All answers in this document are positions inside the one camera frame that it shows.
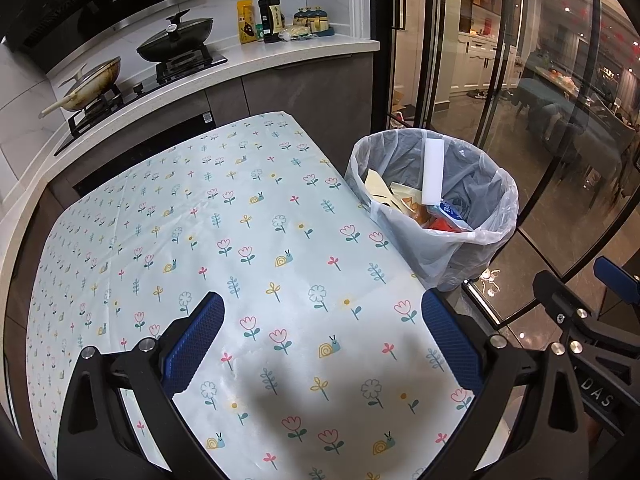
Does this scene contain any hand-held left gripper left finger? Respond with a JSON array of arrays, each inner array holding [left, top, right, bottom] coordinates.
[[56, 291, 226, 480]]

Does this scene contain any black gas stove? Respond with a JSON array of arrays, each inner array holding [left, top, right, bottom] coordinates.
[[52, 42, 230, 157]]

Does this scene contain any glass sliding door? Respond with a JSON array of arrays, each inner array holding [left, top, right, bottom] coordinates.
[[390, 0, 640, 341]]

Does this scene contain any white foam block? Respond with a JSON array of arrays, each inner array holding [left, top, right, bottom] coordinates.
[[422, 139, 447, 206]]

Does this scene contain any white sideboard cabinet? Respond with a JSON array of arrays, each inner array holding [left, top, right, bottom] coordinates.
[[450, 30, 521, 106]]

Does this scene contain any trash bin with plastic liner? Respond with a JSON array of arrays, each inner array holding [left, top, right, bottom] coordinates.
[[344, 129, 519, 292]]

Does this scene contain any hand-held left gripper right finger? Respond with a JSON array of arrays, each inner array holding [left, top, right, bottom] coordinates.
[[415, 290, 596, 480]]

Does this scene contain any cream packet with orange print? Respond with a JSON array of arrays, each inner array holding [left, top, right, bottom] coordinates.
[[395, 185, 432, 227]]

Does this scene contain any black built-in oven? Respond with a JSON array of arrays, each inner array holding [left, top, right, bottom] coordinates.
[[72, 110, 218, 198]]

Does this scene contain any white kitchen counter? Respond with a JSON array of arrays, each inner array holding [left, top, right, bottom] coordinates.
[[0, 32, 382, 221]]

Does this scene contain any black wok lid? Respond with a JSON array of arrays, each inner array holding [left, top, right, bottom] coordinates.
[[137, 9, 214, 47]]

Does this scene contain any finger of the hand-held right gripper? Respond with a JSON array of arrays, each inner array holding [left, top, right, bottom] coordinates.
[[532, 270, 601, 356], [590, 256, 640, 341]]

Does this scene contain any blue snack wrapper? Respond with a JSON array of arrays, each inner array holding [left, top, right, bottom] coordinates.
[[440, 200, 473, 232]]

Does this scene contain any dark sauce bottle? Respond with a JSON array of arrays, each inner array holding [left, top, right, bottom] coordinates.
[[258, 0, 285, 44]]

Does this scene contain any yellow seasoning packet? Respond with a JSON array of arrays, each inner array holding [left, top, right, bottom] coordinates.
[[236, 0, 257, 45]]

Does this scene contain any beige frying pan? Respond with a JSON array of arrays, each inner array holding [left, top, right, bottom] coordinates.
[[40, 57, 122, 118]]

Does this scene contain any cream paper wrapper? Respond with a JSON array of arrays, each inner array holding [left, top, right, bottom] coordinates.
[[365, 170, 401, 209]]

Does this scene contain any black wok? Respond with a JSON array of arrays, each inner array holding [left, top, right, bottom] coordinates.
[[136, 19, 215, 63]]

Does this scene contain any glass pan lid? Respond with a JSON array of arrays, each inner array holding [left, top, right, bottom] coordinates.
[[60, 57, 121, 97]]

